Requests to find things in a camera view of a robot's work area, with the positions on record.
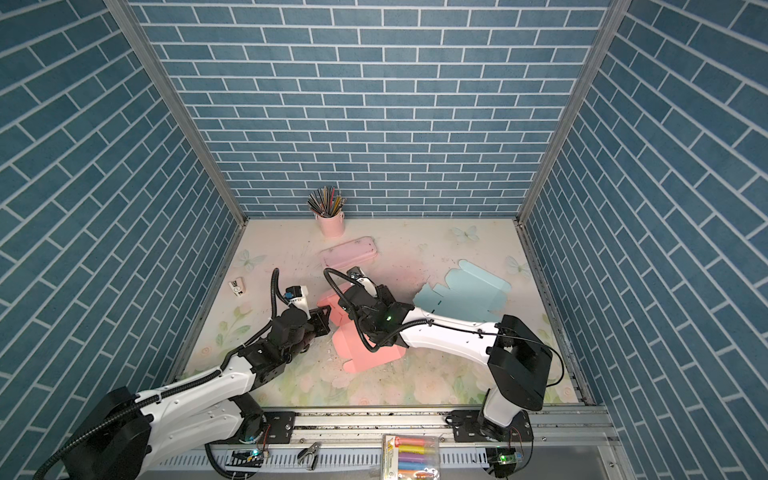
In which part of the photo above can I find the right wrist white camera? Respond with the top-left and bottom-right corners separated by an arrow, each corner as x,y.
347,266 -> 378,298

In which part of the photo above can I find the pink pencil case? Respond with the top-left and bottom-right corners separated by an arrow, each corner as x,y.
320,236 -> 378,270

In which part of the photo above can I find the left black corrugated cable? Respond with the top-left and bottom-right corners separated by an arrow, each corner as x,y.
32,267 -> 289,480

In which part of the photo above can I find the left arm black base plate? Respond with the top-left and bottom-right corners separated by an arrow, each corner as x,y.
236,411 -> 296,446

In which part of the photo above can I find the pink pencil cup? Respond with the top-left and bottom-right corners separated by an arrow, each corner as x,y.
315,211 -> 345,238

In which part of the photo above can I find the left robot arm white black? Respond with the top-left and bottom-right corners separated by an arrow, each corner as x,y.
34,306 -> 331,479

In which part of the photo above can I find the right small circuit board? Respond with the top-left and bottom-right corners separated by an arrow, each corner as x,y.
485,447 -> 519,479

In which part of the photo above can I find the aluminium front rail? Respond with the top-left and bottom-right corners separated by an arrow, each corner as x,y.
119,405 -> 619,451

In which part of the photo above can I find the pink paper box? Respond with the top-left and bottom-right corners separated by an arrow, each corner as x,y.
316,284 -> 408,374

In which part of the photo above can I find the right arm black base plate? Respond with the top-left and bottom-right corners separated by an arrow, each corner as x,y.
445,409 -> 534,443

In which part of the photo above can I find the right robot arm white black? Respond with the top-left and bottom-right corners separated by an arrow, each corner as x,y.
333,281 -> 566,437

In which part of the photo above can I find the pack of coloured markers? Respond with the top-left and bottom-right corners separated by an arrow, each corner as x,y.
381,435 -> 441,480

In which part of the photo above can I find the black metal clip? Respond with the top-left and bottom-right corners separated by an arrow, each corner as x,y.
297,442 -> 322,471

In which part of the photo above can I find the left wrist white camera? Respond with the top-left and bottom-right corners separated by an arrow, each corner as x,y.
284,285 -> 310,316

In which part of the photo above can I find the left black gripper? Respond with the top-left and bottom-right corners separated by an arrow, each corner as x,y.
283,304 -> 335,366

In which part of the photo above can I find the bundle of coloured pencils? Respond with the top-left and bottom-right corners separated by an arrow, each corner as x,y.
307,186 -> 345,218

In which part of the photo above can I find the light blue flat paper box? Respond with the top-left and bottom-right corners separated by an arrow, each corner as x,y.
413,260 -> 512,322

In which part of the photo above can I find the small white pencil sharpener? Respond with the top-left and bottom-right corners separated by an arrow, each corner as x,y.
228,277 -> 246,297

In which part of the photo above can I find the small circuit board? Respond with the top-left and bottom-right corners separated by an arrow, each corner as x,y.
485,447 -> 519,479
226,449 -> 269,469

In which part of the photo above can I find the wrist white camera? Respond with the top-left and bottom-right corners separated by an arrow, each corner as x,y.
347,266 -> 378,298
284,285 -> 310,316

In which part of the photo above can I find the left small circuit board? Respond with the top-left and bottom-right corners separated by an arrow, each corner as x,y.
226,449 -> 269,469

